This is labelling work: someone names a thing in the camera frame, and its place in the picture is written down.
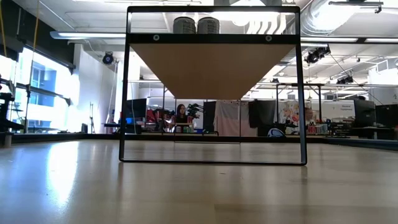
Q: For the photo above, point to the person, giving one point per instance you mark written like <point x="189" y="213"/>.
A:
<point x="181" y="116"/>
<point x="308" y="116"/>

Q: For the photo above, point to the white Celsius can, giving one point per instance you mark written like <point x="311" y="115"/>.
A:
<point x="208" y="26"/>
<point x="184" y="26"/>

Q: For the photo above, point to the black background robot arm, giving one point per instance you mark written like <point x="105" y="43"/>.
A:
<point x="194" y="109"/>
<point x="161" y="118"/>

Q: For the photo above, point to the white and blue object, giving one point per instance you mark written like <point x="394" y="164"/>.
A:
<point x="275" y="133"/>

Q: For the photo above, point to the black stage light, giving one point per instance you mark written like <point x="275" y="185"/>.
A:
<point x="317" y="55"/>

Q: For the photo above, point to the black metal rack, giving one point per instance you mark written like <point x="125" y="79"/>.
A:
<point x="295" y="84"/>

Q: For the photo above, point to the wooden shelf with black frame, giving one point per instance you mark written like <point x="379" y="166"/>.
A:
<point x="214" y="71"/>

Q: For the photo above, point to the round black ceiling device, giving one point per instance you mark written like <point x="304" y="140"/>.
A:
<point x="108" y="58"/>

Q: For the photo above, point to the black aluminium table frame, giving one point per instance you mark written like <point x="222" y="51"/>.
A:
<point x="46" y="137"/>

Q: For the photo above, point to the black computer monitor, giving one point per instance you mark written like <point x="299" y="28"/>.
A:
<point x="387" y="115"/>
<point x="364" y="112"/>
<point x="136" y="109"/>

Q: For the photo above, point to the black hanging cloth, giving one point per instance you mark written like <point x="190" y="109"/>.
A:
<point x="262" y="116"/>

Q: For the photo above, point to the white hanging cloth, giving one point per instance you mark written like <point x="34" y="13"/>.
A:
<point x="230" y="118"/>

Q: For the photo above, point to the black panel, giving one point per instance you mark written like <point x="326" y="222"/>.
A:
<point x="210" y="112"/>

